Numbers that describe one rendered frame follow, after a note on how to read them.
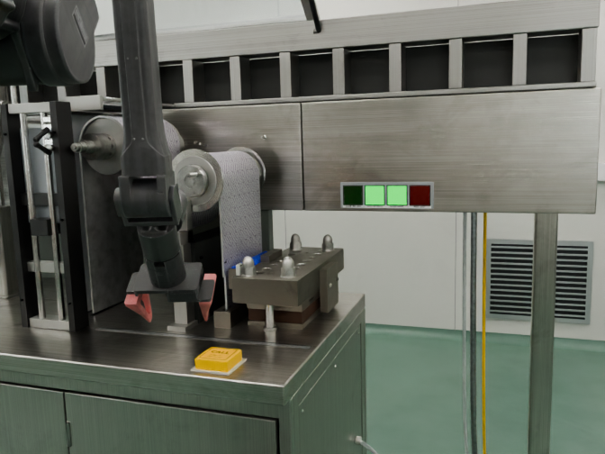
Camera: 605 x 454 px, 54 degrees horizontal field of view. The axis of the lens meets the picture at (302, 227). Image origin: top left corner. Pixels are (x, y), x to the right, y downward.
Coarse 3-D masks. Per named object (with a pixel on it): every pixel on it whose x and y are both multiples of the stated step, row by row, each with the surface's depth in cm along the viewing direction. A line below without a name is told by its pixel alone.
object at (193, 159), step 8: (184, 160) 138; (192, 160) 137; (200, 160) 137; (176, 168) 139; (208, 168) 136; (176, 176) 139; (208, 176) 136; (208, 192) 137; (192, 200) 139; (200, 200) 138; (208, 200) 138
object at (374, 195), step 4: (368, 188) 158; (372, 188) 158; (376, 188) 157; (380, 188) 157; (368, 192) 158; (372, 192) 158; (376, 192) 158; (380, 192) 157; (368, 196) 158; (372, 196) 158; (376, 196) 158; (380, 196) 157; (368, 200) 159; (372, 200) 158; (376, 200) 158; (380, 200) 158
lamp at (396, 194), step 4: (388, 188) 156; (392, 188) 156; (396, 188) 156; (400, 188) 155; (404, 188) 155; (388, 192) 157; (392, 192) 156; (396, 192) 156; (400, 192) 156; (404, 192) 155; (388, 196) 157; (392, 196) 156; (396, 196) 156; (400, 196) 156; (404, 196) 155; (388, 200) 157; (392, 200) 157; (396, 200) 156; (400, 200) 156; (404, 200) 156
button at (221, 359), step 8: (208, 352) 117; (216, 352) 117; (224, 352) 117; (232, 352) 117; (240, 352) 118; (200, 360) 114; (208, 360) 113; (216, 360) 113; (224, 360) 113; (232, 360) 115; (240, 360) 118; (200, 368) 114; (208, 368) 114; (216, 368) 113; (224, 368) 112
